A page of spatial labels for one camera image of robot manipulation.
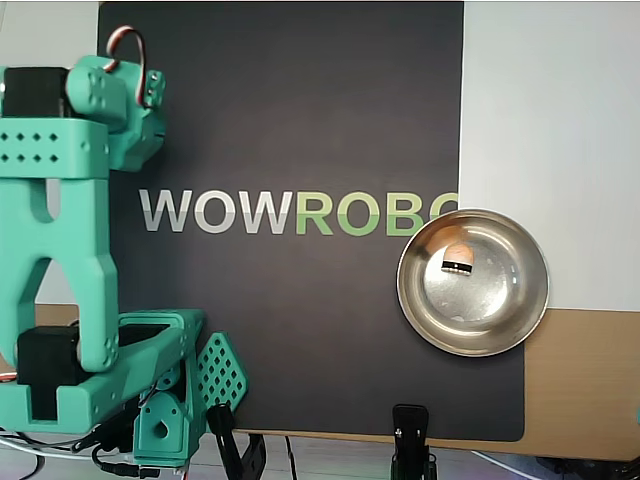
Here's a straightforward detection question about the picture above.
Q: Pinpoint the teal gripper with servo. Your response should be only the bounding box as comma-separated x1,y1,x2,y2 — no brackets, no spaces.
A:
106,102,168,172

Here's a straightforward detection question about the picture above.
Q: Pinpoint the wooden ball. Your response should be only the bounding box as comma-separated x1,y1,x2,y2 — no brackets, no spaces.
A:
440,241,475,277

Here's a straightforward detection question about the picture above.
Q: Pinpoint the stainless steel bowl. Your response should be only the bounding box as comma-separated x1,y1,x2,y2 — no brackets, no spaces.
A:
396,207,551,358

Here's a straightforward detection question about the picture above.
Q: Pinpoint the black WOWROBO printed mat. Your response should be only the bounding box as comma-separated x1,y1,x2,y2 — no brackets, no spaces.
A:
82,1,527,444

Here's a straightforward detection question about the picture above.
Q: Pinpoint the black table clamp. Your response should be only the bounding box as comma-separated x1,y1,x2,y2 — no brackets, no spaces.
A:
205,401,269,480

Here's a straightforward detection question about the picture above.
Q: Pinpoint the white table sheet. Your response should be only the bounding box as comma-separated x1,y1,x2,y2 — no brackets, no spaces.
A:
0,0,640,314

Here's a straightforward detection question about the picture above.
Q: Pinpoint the red white black servo cable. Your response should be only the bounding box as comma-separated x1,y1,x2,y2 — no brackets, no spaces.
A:
106,27,157,109

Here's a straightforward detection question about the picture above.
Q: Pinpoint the thin black hanging cable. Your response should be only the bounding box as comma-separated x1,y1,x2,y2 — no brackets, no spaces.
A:
283,434,297,480

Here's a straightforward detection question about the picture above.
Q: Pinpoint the black camera stand with springs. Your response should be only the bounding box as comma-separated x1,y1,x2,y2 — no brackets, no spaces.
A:
388,403,437,480

